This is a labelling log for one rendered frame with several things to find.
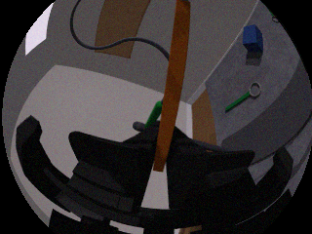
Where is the blue block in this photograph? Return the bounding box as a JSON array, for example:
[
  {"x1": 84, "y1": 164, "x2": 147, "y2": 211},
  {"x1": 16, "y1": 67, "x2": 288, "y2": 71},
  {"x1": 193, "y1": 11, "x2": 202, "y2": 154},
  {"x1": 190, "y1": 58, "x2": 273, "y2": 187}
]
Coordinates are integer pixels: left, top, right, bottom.
[{"x1": 243, "y1": 24, "x2": 264, "y2": 53}]

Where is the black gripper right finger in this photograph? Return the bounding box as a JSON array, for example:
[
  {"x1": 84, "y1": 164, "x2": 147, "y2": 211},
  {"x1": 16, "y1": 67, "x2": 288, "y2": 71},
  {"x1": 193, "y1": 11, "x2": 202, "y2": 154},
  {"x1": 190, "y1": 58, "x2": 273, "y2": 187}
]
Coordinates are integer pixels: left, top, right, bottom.
[{"x1": 165, "y1": 126, "x2": 254, "y2": 210}]

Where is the orange handle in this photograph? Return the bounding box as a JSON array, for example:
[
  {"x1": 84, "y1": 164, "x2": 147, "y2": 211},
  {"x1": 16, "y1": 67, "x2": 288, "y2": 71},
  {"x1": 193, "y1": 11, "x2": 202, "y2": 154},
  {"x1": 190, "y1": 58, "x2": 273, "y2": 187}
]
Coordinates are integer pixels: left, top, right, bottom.
[{"x1": 152, "y1": 0, "x2": 191, "y2": 172}]

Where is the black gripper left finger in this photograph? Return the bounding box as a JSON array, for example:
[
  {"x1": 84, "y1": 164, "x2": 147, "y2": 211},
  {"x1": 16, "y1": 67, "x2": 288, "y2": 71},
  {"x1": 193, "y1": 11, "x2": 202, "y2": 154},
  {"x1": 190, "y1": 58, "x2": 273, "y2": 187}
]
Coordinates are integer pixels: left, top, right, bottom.
[{"x1": 69, "y1": 120, "x2": 161, "y2": 207}]

